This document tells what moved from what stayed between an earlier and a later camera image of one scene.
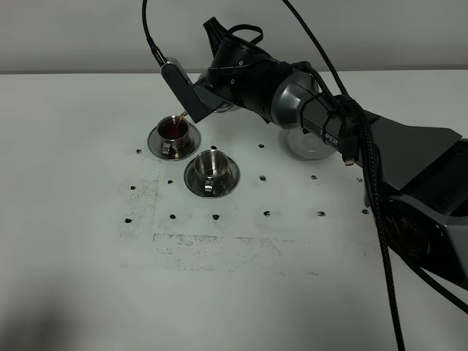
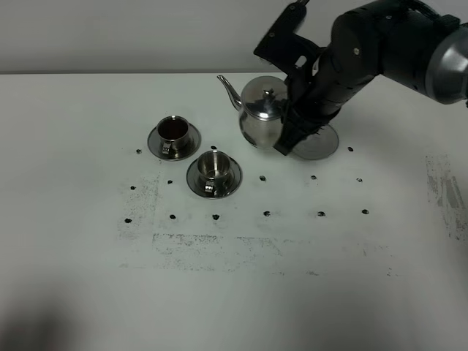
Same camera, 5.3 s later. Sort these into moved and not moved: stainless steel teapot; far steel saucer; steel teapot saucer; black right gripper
Moved: stainless steel teapot; black right gripper
Not moved: steel teapot saucer; far steel saucer
